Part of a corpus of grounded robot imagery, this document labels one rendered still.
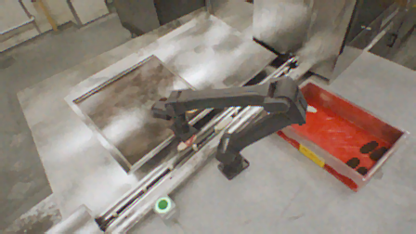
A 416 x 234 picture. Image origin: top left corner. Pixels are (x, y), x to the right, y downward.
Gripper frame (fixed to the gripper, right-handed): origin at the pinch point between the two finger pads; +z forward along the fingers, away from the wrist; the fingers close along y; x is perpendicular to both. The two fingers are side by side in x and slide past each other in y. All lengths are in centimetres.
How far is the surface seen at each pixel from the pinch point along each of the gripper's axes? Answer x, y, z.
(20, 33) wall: -5, -370, 78
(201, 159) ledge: 0.9, 7.6, 6.9
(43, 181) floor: -73, -123, 94
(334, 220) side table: 17, 60, 11
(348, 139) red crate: 54, 47, 10
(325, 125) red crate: 54, 36, 10
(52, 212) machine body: -57, -23, 12
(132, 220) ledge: -35.1, 7.4, 7.0
